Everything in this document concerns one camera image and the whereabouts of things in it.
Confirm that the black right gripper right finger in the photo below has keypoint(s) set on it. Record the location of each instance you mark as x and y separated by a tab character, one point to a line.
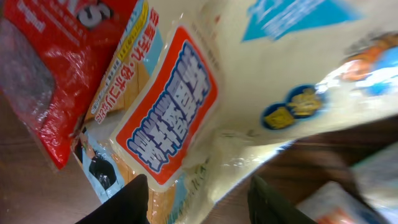
267	206

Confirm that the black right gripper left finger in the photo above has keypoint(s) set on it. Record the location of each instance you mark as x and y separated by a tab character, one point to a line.
124	205

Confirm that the orange Kleenex tissue pack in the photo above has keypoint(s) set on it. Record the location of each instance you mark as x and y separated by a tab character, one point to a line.
373	198

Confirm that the cream rice cracker bag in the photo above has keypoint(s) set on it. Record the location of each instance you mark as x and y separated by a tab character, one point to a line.
199	94

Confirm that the red snack bag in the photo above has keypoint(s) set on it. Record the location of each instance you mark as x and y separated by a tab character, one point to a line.
54	54

